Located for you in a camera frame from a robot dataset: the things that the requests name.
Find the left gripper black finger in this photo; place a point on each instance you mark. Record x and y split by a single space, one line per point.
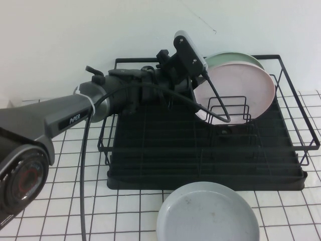
199 80

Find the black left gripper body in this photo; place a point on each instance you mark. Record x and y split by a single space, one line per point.
170 84

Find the pink round plate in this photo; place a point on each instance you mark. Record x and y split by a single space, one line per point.
240 80

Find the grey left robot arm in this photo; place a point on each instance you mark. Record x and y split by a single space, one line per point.
62 113

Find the green round plate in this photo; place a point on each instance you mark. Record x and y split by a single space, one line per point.
225 56

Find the dark grey dish rack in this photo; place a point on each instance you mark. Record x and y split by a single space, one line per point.
163 175

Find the grey-blue round plate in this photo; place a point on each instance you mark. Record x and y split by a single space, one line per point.
208 218

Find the white zip tie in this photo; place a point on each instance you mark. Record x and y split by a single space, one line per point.
86 100

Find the white black-grid tablecloth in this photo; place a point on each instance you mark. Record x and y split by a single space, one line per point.
62 188

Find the grey wrist camera black mount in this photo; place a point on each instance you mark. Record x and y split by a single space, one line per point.
186 50

